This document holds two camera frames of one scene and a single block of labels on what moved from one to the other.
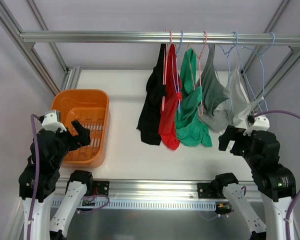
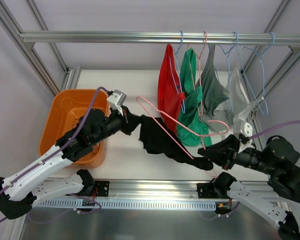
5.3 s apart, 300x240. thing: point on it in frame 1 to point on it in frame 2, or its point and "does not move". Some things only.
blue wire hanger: [247, 80] does not move
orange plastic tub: [85, 108] does not move
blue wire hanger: [229, 100] does not move
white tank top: [236, 97] does not move
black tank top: [149, 125] to [155, 134]
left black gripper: [71, 139] to [125, 120]
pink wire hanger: [165, 67] to [172, 135]
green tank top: [190, 127] does not move
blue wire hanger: [260, 55] does not move
